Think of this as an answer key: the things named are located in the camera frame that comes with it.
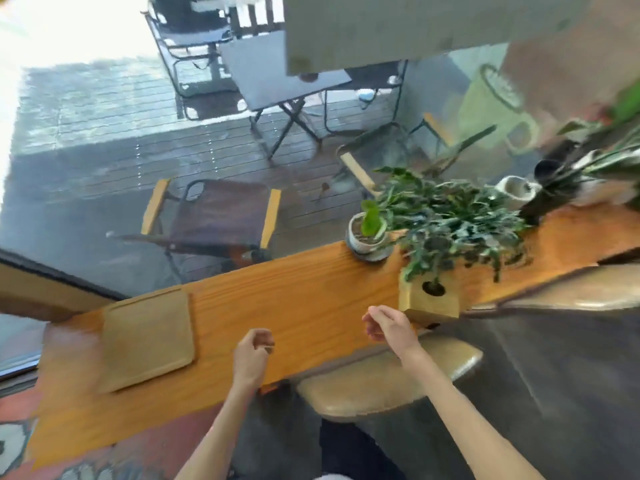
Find person's left hand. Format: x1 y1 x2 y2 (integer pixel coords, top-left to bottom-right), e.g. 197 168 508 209
232 328 276 393

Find person's right hand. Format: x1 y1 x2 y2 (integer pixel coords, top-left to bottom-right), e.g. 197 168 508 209
362 305 425 365

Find person's right forearm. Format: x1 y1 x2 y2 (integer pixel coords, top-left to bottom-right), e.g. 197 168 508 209
400 345 547 480

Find person's left forearm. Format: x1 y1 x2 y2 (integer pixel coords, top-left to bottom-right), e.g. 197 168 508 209
174 381 261 480

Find tan cushioned stool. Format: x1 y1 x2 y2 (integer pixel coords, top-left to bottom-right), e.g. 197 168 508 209
296 338 485 421
470 264 640 312

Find wooden box planter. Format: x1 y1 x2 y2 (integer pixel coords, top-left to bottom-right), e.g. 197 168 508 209
398 269 462 329

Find white ceramic plant pot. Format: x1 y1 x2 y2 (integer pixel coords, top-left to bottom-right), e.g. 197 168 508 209
345 213 396 263

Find small green leaf plant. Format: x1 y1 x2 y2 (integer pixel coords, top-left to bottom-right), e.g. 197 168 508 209
360 200 388 239

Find wooden serving tray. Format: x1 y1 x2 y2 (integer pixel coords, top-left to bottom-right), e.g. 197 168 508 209
97 288 196 394

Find leafy green plant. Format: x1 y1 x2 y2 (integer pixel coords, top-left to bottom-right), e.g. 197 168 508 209
372 167 532 284

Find brown fabric folding chair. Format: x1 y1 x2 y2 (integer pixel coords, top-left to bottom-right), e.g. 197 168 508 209
107 178 282 283
320 113 498 201

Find person's dark trousers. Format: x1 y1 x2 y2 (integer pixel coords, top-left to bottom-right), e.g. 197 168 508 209
319 418 407 480

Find white ceramic watering pitcher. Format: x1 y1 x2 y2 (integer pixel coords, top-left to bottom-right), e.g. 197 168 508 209
494 175 543 211

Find black vase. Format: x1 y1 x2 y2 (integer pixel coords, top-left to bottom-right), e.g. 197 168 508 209
519 160 568 226

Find black metal outdoor chair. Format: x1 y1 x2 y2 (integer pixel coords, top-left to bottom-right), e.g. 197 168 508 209
141 0 241 120
322 60 408 135

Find dark outdoor folding table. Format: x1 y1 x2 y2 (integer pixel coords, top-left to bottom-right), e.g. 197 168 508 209
219 31 353 160

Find long leaf plant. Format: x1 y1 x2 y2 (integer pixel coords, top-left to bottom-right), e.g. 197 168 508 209
555 80 640 215

